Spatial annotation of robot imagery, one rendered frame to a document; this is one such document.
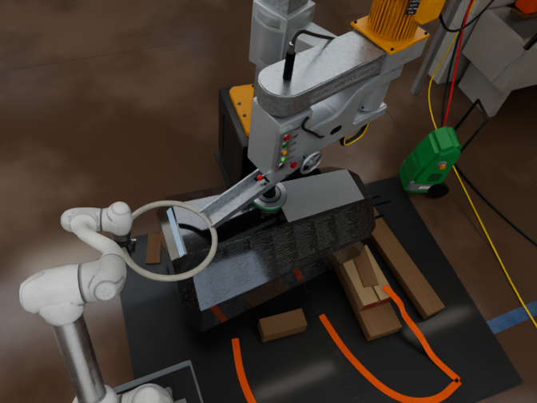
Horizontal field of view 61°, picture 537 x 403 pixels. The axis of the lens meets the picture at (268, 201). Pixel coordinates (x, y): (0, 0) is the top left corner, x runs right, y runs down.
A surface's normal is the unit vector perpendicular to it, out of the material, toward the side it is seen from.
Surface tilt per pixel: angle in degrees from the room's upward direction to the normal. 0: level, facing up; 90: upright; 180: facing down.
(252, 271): 45
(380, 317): 0
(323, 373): 0
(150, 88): 0
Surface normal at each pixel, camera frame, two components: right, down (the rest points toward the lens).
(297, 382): 0.10, -0.58
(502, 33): -0.92, 0.25
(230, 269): 0.34, 0.14
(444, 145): -0.47, -0.48
